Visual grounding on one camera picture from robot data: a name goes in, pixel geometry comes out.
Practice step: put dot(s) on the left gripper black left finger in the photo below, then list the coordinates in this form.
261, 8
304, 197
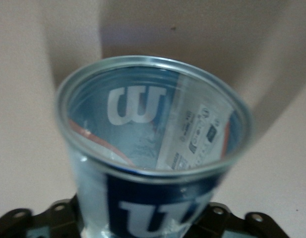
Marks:
43, 218

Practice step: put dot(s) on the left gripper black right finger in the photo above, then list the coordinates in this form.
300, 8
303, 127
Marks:
242, 223

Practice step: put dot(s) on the clear Wilson tennis ball can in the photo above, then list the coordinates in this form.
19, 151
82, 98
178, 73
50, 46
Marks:
147, 138

